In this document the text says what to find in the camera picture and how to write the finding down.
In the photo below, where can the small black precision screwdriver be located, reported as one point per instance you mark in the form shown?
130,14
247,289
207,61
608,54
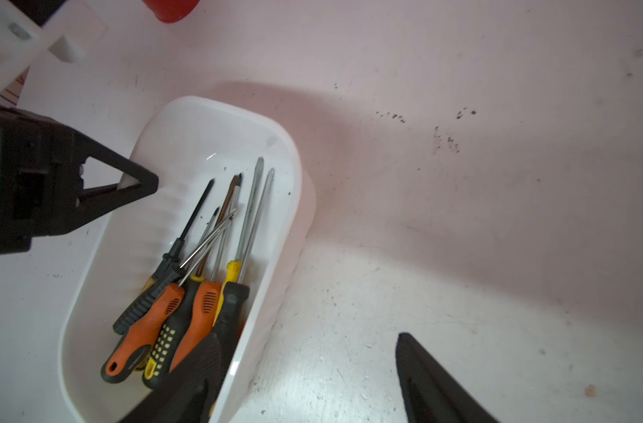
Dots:
173,255

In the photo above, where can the yellow handle screwdriver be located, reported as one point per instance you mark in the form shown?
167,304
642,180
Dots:
234,267

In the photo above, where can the black yellow dotted screwdriver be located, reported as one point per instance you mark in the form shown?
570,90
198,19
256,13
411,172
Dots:
156,368

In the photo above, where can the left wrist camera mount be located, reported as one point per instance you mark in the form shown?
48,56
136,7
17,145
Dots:
67,29

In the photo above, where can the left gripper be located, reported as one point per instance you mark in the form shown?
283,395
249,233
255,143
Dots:
42,191

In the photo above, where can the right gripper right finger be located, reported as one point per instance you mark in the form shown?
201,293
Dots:
429,392

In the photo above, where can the black yellow-tip screwdriver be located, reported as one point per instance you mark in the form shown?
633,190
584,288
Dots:
227,327

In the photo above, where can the orange screwdriver long shaft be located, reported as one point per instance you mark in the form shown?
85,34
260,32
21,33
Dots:
194,319

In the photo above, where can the red metal cup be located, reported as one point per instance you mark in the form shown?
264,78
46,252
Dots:
170,11

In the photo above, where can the orange black screwdriver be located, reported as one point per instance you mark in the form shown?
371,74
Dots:
138,340

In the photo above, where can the black ribbed handle screwdriver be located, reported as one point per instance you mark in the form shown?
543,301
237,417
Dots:
144,301

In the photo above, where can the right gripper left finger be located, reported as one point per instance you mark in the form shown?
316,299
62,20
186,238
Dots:
188,392

